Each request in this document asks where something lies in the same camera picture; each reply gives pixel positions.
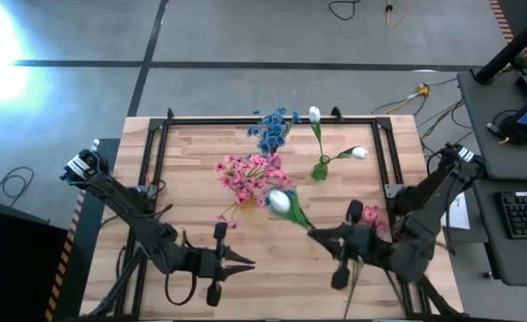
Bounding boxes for black diagonal pole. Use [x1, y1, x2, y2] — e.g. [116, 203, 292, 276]
[473, 6, 527, 86]

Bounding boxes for black computer keyboard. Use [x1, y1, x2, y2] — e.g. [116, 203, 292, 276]
[497, 191, 527, 241]

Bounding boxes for yellow plug with cable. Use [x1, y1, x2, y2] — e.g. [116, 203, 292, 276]
[372, 82, 430, 115]

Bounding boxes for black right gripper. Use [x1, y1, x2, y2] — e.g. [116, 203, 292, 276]
[308, 199, 383, 291]

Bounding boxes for grey desk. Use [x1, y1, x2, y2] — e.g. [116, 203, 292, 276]
[457, 69, 527, 180]
[472, 178, 527, 287]

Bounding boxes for black metal table frame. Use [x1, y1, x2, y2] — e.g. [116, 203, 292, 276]
[83, 106, 465, 321]

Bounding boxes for black cabinet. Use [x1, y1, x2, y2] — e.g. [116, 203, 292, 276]
[0, 194, 70, 322]

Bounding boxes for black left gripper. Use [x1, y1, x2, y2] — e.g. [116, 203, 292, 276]
[173, 222, 256, 308]

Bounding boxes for green glass vase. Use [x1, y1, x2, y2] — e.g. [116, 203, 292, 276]
[310, 154, 331, 182]

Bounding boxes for yellow floor cable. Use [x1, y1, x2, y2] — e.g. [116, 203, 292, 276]
[384, 0, 408, 28]

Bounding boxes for black floor cables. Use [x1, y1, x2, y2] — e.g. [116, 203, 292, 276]
[417, 98, 475, 160]

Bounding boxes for coiled black desk cable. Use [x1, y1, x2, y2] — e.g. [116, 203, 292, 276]
[486, 109, 527, 147]

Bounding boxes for orange black hazard tape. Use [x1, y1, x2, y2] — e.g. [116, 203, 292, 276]
[489, 0, 514, 44]

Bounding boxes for white paper sheet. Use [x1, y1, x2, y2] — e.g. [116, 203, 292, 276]
[441, 191, 472, 230]

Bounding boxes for black hazard-striped floor mat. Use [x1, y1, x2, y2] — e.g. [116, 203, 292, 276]
[43, 137, 123, 322]

